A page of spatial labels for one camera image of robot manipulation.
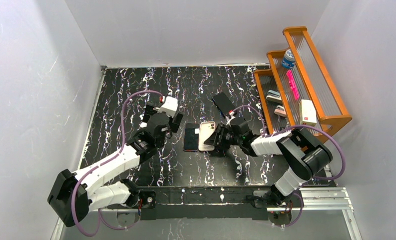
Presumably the beige phone case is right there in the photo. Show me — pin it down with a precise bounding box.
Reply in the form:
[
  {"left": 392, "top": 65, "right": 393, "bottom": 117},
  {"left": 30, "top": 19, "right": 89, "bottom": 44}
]
[{"left": 198, "top": 121, "right": 216, "bottom": 152}]

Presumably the purple smartphone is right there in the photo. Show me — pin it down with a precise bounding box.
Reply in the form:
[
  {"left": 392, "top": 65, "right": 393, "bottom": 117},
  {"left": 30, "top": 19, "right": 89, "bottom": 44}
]
[{"left": 183, "top": 123, "right": 200, "bottom": 152}]

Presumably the black phone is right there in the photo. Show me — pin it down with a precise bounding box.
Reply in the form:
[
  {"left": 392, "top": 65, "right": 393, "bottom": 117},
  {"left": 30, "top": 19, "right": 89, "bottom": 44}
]
[{"left": 212, "top": 92, "right": 235, "bottom": 117}]

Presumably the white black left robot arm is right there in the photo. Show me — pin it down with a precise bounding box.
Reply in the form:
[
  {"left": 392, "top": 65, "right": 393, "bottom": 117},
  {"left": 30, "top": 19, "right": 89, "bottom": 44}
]
[{"left": 47, "top": 96, "right": 183, "bottom": 227}]

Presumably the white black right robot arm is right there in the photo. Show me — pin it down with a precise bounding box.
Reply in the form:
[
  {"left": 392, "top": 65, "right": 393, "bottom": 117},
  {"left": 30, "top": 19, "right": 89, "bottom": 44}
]
[{"left": 204, "top": 117, "right": 333, "bottom": 205}]

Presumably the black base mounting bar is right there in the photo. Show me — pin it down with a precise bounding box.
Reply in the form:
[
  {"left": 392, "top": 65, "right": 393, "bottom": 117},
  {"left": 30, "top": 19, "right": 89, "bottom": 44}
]
[{"left": 138, "top": 186, "right": 301, "bottom": 222}]

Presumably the teal grey stapler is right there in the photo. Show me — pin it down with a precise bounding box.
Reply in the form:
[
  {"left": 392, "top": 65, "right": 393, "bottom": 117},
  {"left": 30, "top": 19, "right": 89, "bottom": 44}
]
[{"left": 266, "top": 90, "right": 283, "bottom": 104}]

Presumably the white box on rack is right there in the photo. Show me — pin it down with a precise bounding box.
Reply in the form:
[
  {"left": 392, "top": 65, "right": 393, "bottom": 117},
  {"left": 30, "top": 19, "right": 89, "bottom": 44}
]
[{"left": 299, "top": 99, "right": 317, "bottom": 127}]

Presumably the orange wooden tiered rack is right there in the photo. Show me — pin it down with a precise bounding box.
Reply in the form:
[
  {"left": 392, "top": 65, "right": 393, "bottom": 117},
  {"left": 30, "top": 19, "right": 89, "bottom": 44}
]
[{"left": 254, "top": 26, "right": 352, "bottom": 136}]

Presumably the pink highlighter pen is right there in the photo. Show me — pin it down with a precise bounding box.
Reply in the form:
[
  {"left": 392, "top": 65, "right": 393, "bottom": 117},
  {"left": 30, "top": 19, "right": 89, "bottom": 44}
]
[{"left": 286, "top": 69, "right": 300, "bottom": 101}]

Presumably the blue white bottle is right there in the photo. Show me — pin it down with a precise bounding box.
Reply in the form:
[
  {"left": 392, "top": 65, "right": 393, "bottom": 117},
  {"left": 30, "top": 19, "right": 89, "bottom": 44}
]
[{"left": 281, "top": 49, "right": 296, "bottom": 69}]

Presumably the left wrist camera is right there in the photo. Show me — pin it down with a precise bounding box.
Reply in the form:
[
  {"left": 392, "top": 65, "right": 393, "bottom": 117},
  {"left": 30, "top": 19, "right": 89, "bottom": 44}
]
[{"left": 157, "top": 96, "right": 178, "bottom": 118}]

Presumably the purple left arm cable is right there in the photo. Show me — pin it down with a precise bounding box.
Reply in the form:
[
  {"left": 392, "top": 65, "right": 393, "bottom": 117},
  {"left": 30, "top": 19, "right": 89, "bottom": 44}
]
[{"left": 70, "top": 90, "right": 164, "bottom": 237}]

